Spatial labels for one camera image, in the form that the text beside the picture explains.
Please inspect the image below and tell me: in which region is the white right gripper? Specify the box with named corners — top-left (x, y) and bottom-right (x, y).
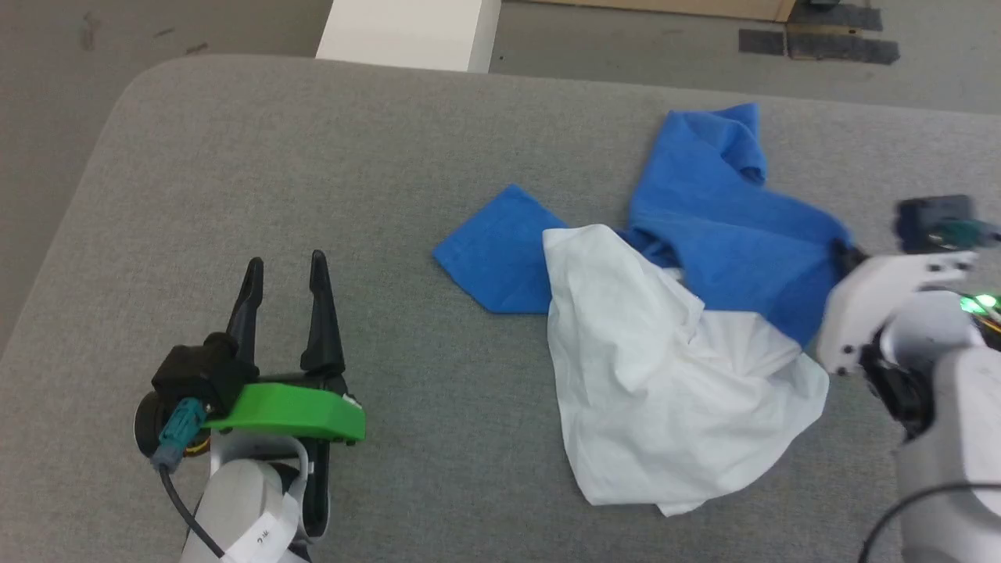
top-left (816, 238), bottom-right (978, 378)

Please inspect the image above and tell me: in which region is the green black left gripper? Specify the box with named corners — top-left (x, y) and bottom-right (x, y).
top-left (205, 249), bottom-right (367, 540)

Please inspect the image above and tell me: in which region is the blue and white garment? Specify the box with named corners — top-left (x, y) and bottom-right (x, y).
top-left (432, 102), bottom-right (861, 518)

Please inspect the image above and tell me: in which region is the grey fabric sofa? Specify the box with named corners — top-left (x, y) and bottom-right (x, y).
top-left (0, 53), bottom-right (1001, 563)

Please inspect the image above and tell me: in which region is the large black floor tape patch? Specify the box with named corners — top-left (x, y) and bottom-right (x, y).
top-left (786, 4), bottom-right (902, 66)

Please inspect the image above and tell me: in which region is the white box behind table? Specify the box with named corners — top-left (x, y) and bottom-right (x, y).
top-left (315, 0), bottom-right (502, 74)

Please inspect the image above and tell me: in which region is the black cable with teal plug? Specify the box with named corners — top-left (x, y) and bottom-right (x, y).
top-left (151, 397), bottom-right (231, 563)

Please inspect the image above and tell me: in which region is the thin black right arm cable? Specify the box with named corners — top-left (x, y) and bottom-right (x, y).
top-left (859, 481), bottom-right (1001, 563)

